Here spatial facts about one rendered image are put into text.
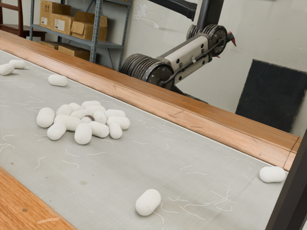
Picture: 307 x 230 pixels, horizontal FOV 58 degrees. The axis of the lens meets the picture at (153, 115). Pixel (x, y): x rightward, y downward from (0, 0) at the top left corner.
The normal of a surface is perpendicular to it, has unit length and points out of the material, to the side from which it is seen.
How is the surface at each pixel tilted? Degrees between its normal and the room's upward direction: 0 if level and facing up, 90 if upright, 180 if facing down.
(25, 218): 0
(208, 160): 0
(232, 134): 45
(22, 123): 0
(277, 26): 90
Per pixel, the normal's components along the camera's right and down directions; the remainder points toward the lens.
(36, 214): 0.19, -0.93
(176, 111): -0.26, -0.54
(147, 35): -0.60, 0.15
